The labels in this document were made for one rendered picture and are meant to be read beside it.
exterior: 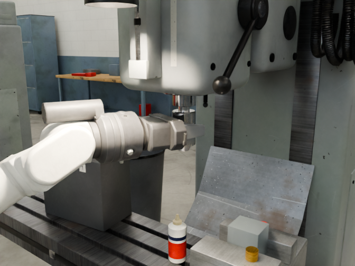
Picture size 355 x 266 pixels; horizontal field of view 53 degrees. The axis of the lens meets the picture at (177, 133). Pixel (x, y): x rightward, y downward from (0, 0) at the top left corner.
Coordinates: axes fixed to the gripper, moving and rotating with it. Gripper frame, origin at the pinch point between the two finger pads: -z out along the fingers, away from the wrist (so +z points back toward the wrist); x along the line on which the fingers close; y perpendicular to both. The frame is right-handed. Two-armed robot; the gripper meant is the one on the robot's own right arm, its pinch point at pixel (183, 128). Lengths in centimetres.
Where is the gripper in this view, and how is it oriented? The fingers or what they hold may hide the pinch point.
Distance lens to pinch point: 71.0
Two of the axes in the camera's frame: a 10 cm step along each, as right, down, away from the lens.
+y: -0.1, 9.7, 2.3
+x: -5.2, -2.0, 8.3
